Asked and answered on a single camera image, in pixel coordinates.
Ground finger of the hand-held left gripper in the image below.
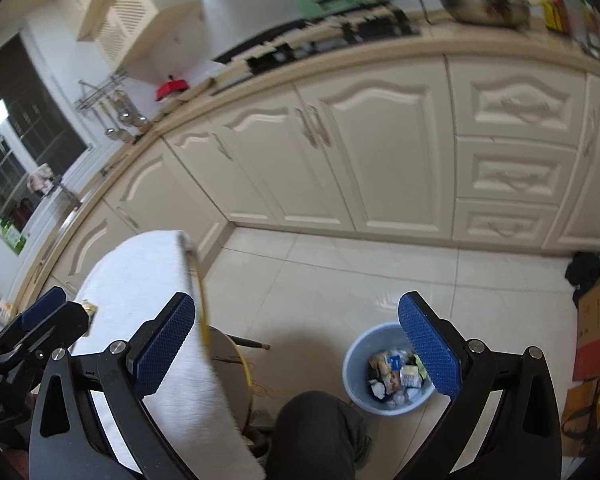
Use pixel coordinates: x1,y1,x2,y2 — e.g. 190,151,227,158
0,300,91,376
0,286,70,356

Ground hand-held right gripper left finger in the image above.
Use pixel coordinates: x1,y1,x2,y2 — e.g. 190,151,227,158
28,291,197,480

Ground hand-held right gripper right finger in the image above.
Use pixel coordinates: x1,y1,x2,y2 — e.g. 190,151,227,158
397,291,563,480

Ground pile of discarded wrappers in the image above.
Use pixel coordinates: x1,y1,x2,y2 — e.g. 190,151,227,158
367,347,429,406

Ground blue plastic bin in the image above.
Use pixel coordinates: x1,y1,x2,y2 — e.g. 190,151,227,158
342,323,437,417

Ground round table with yellow rim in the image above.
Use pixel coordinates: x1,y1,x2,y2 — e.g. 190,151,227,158
189,247,271,461

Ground green detergent bottle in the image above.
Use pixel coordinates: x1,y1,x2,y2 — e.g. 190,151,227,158
0,217,29,256

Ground white towel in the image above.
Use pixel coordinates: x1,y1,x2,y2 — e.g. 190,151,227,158
72,230,263,480

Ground steel faucet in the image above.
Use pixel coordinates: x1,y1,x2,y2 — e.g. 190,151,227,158
50,175,82,209

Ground pink white rag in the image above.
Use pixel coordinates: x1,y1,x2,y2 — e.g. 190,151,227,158
26,164,56,196

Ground person's leg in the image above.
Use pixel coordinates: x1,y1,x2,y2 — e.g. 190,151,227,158
265,391,373,480

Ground flattened brown carton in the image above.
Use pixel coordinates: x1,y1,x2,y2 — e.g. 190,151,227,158
560,365,600,461

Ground cardboard box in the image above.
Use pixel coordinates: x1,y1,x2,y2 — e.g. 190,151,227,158
572,272,600,382

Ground black cloth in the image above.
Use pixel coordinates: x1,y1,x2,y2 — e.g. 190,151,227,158
565,251,600,309

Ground kitchen window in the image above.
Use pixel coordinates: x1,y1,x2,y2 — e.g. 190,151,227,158
0,30,92,241

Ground cream base cabinets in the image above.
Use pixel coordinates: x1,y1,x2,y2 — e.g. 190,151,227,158
17,50,600,311

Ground red pot lid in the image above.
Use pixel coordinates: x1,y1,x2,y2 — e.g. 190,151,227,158
155,75,190,103

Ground black gas stove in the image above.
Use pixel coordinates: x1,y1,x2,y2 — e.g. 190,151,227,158
212,2,424,77

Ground steel bowl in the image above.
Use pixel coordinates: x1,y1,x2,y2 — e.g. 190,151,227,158
437,0,532,29

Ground red yellow packet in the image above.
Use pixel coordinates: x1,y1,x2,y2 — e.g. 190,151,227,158
536,0,567,34

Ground wall utensil rack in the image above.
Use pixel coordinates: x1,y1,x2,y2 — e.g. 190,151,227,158
75,72,131,111

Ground cream wall cabinets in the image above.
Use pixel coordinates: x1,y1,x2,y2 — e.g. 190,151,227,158
72,0,204,69

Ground black power cable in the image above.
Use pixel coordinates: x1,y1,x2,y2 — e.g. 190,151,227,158
390,0,434,26

